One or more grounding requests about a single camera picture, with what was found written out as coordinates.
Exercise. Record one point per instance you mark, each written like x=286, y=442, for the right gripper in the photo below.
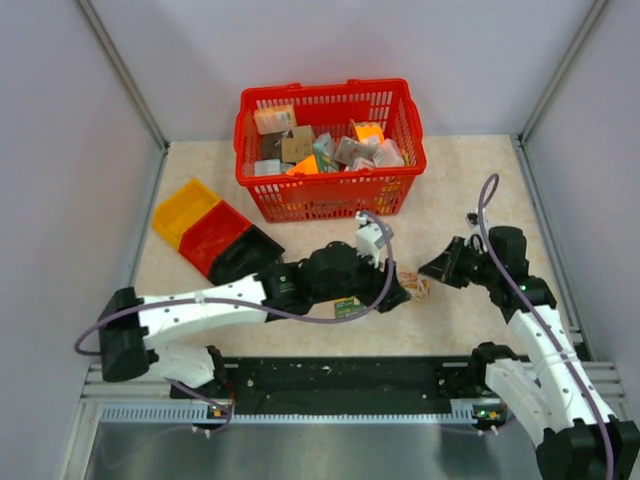
x=444, y=266

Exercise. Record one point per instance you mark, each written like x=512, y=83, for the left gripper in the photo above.
x=377, y=281

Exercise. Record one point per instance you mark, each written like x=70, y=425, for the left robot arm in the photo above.
x=141, y=335

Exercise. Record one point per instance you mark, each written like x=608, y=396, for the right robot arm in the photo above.
x=575, y=433

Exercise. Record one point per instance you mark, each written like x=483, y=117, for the sponge daddy package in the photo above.
x=349, y=308

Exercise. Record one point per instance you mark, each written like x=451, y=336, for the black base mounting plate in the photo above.
x=345, y=385

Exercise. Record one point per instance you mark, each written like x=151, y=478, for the clear packet in basket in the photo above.
x=348, y=150

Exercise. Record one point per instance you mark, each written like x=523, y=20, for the black plastic bin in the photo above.
x=252, y=252

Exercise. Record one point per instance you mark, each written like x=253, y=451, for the orange sponge pack in basket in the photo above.
x=369, y=133

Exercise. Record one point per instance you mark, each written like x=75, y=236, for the brown cardboard box in basket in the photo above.
x=297, y=145

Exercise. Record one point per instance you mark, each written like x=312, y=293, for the red plastic bin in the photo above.
x=211, y=235

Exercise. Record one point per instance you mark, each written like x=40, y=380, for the red plastic shopping basket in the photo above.
x=319, y=187

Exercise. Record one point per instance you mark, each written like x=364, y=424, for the orange box in basket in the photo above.
x=275, y=119

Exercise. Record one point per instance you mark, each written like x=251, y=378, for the yellow plastic bin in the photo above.
x=173, y=217

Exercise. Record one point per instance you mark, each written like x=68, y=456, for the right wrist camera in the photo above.
x=476, y=223

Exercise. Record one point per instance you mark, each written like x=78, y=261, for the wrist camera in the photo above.
x=370, y=238
x=476, y=223

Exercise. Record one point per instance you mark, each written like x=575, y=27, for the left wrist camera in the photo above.
x=370, y=238

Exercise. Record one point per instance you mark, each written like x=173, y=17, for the aluminium frame rail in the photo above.
x=148, y=399

